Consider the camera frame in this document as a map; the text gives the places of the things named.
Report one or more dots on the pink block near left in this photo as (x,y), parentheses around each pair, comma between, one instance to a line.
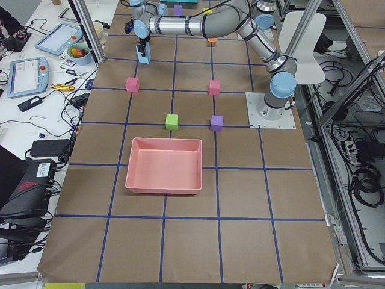
(214,87)

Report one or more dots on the pink block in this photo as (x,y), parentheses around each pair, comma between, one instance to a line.
(214,87)
(132,84)

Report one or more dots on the white chair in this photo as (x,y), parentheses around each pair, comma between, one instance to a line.
(308,70)

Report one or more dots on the teal plastic bin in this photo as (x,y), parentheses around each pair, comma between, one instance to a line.
(182,1)

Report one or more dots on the teach pendant tablet far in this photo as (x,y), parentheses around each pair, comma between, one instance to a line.
(58,39)

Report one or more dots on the pink plastic bin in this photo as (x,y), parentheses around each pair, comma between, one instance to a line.
(165,166)

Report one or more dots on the black power adapter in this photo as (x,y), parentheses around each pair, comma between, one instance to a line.
(30,103)

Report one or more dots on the purple block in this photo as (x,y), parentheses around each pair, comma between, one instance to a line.
(178,10)
(216,123)

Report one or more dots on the green bowl with fruit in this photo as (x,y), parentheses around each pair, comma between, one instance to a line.
(79,53)

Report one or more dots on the bowl with lemon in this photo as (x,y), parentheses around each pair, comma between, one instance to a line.
(99,29)

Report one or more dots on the yellow block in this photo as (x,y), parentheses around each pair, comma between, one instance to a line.
(207,10)

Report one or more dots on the orange block near right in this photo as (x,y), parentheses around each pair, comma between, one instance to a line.
(211,42)

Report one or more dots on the purple block near left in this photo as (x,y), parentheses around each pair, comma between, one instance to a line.
(216,123)

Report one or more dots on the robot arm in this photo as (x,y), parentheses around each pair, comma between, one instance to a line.
(227,17)
(140,7)

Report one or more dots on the light blue block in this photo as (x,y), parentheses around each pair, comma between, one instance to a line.
(144,59)
(143,49)

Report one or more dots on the green block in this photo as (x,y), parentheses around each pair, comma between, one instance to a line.
(172,122)

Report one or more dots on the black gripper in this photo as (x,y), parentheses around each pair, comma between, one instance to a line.
(143,40)

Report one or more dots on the purple block right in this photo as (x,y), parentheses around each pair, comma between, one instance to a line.
(178,10)

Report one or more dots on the pink block far left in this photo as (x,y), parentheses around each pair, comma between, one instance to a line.
(132,84)

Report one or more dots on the teach pendant tablet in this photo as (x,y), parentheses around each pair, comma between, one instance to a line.
(27,77)
(58,39)

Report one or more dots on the teach pendant tablet near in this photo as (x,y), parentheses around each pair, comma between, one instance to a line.
(27,77)

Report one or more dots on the aluminium frame post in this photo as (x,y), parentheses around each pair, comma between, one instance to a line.
(85,22)

